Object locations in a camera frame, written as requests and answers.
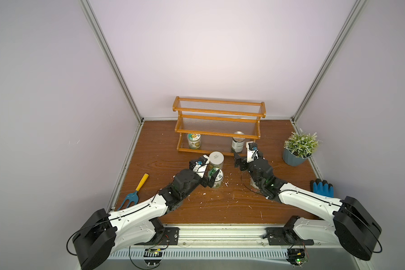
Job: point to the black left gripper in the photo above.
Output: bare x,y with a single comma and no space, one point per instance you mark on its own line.
209,183

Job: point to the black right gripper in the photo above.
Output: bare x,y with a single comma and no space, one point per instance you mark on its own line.
244,162

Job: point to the mimosa seed jar green label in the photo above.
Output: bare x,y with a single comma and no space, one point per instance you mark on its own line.
221,176

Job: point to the metal can green label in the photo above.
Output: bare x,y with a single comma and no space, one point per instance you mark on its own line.
237,144

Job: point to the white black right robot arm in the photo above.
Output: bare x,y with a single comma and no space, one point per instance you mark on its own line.
343,221

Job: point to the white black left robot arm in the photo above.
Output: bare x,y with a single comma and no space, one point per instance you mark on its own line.
104,233

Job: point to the orange wooden three-tier shelf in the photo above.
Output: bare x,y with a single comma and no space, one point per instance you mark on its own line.
218,121

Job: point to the sunflower seed jar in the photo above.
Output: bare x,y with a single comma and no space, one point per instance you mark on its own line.
194,140

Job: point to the blue-grey plant pot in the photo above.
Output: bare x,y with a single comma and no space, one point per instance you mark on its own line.
291,159

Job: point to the green artificial plant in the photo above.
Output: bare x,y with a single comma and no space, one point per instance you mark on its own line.
302,145

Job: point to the blue black work glove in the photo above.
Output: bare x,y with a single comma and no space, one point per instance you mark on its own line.
322,187

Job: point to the left controller board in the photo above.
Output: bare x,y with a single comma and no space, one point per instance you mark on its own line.
153,257

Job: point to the controller board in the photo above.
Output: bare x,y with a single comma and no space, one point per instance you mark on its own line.
297,257
153,257

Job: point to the right controller board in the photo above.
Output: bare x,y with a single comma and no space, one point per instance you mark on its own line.
297,257

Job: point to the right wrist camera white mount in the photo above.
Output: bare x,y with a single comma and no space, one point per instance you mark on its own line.
252,151

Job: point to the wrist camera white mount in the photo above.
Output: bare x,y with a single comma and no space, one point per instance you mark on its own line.
199,165
252,151

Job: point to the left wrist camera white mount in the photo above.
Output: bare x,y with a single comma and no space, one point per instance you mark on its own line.
199,165

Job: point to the aluminium front rail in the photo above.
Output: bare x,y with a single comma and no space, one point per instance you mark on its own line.
200,235

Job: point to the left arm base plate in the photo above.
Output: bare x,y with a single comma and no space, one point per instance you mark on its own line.
168,236

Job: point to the yellow-handled blue garden fork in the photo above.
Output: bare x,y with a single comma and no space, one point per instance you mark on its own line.
132,198

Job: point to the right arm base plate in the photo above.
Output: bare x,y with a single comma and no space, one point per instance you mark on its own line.
285,235

